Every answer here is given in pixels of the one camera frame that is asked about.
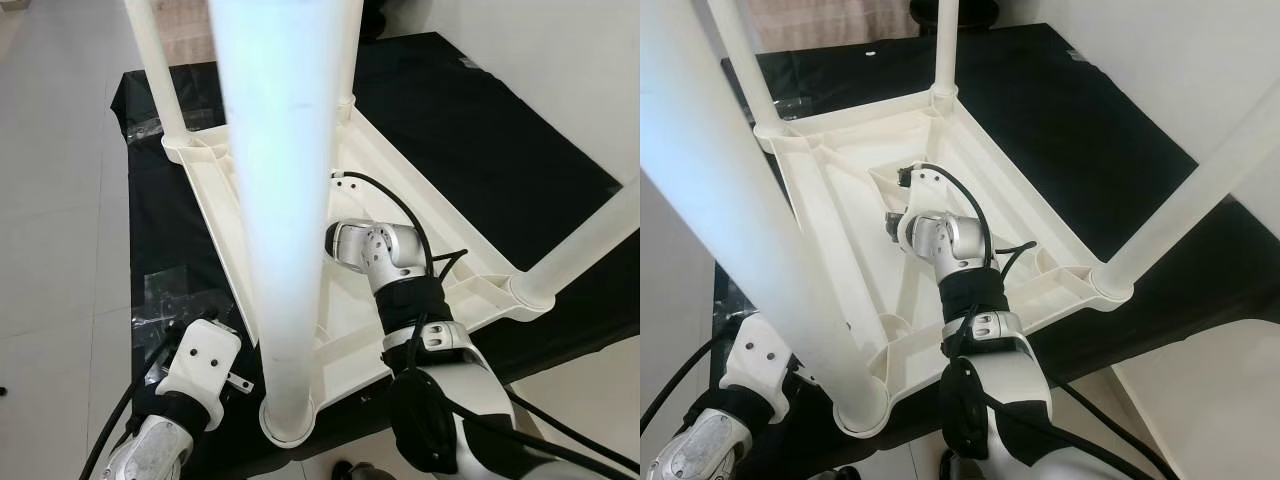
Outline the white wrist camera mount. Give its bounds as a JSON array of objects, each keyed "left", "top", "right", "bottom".
[
  {"left": 155, "top": 318, "right": 243, "bottom": 426},
  {"left": 720, "top": 313, "right": 801, "bottom": 426},
  {"left": 905, "top": 165, "right": 943, "bottom": 216}
]

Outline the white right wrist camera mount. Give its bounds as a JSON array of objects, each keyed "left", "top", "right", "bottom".
[{"left": 905, "top": 165, "right": 943, "bottom": 216}]

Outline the white plastic table top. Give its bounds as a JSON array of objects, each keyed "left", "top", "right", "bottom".
[
  {"left": 160, "top": 98, "right": 556, "bottom": 448},
  {"left": 752, "top": 85, "right": 1136, "bottom": 438}
]

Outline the clear tape cross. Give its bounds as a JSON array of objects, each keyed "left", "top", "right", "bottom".
[{"left": 135, "top": 268, "right": 238, "bottom": 338}]

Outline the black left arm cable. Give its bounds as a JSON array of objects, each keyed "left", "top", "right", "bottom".
[
  {"left": 640, "top": 335, "right": 731, "bottom": 431},
  {"left": 80, "top": 320, "right": 196, "bottom": 480}
]

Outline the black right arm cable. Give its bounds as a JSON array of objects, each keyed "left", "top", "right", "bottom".
[
  {"left": 920, "top": 163, "right": 1181, "bottom": 480},
  {"left": 333, "top": 170, "right": 641, "bottom": 476}
]

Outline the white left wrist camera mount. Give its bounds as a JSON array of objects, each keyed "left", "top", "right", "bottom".
[
  {"left": 155, "top": 318, "right": 243, "bottom": 426},
  {"left": 720, "top": 313, "right": 801, "bottom": 426}
]

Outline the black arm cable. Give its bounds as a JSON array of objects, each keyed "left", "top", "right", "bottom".
[
  {"left": 640, "top": 335, "right": 731, "bottom": 431},
  {"left": 920, "top": 163, "right": 1181, "bottom": 480},
  {"left": 333, "top": 170, "right": 641, "bottom": 476},
  {"left": 80, "top": 320, "right": 196, "bottom": 480}
]

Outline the black tablecloth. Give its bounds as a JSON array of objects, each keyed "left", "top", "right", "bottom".
[
  {"left": 710, "top": 22, "right": 1280, "bottom": 471},
  {"left": 108, "top": 32, "right": 641, "bottom": 480}
]

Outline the white plastic table leg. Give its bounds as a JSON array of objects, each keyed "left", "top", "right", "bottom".
[
  {"left": 705, "top": 0, "right": 791, "bottom": 141},
  {"left": 123, "top": 0, "right": 196, "bottom": 151},
  {"left": 208, "top": 0, "right": 366, "bottom": 448},
  {"left": 338, "top": 0, "right": 365, "bottom": 113},
  {"left": 508, "top": 178, "right": 641, "bottom": 313},
  {"left": 932, "top": 0, "right": 961, "bottom": 101},
  {"left": 640, "top": 0, "right": 891, "bottom": 438},
  {"left": 1090, "top": 85, "right": 1280, "bottom": 301}
]

